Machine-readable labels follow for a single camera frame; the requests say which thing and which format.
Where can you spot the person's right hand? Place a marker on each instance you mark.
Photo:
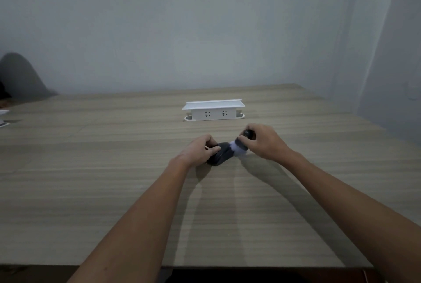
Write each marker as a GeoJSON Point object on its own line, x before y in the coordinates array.
{"type": "Point", "coordinates": [268, 143]}

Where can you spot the person's left thumb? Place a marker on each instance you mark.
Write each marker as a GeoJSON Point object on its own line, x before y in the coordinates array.
{"type": "Point", "coordinates": [213, 151]}

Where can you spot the person's right forearm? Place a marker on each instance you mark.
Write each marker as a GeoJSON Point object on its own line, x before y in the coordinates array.
{"type": "Point", "coordinates": [355, 207]}

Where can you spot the person's right fingers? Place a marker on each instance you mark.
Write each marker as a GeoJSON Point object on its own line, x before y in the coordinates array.
{"type": "Point", "coordinates": [252, 127]}

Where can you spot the person's left hand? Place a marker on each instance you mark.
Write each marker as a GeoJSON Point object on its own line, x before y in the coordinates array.
{"type": "Point", "coordinates": [194, 153]}

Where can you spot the white pop-up power socket box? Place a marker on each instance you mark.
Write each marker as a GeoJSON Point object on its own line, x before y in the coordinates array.
{"type": "Point", "coordinates": [214, 110]}
{"type": "Point", "coordinates": [3, 118]}

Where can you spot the person's left forearm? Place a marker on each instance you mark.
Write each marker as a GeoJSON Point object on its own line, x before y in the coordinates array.
{"type": "Point", "coordinates": [138, 223]}

